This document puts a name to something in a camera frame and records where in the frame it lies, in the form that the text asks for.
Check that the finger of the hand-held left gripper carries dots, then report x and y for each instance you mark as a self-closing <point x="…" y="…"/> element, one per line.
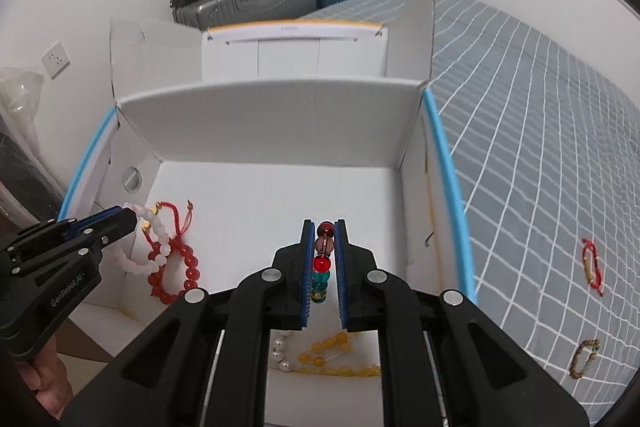
<point x="112" y="229"/>
<point x="75" y="227"/>

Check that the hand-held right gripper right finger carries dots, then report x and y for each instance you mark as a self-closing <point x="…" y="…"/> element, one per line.
<point x="341" y="277"/>

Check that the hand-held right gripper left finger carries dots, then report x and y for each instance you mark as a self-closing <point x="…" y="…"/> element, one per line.
<point x="306" y="277"/>

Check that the yellow bead jewelry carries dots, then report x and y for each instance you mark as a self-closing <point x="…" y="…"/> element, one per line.
<point x="320" y="347"/>

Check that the white pearl jewelry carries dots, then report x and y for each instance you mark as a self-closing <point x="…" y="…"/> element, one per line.
<point x="280" y="349"/>

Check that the blue white cardboard box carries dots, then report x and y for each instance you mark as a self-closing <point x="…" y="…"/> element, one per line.
<point x="280" y="142"/>

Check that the person's left hand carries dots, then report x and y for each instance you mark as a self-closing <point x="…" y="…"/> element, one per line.
<point x="45" y="382"/>

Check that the clear plastic bag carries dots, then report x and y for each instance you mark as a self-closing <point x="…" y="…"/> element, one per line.
<point x="20" y="97"/>

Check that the white wall socket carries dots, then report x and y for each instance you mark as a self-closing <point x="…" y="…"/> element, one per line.
<point x="55" y="59"/>

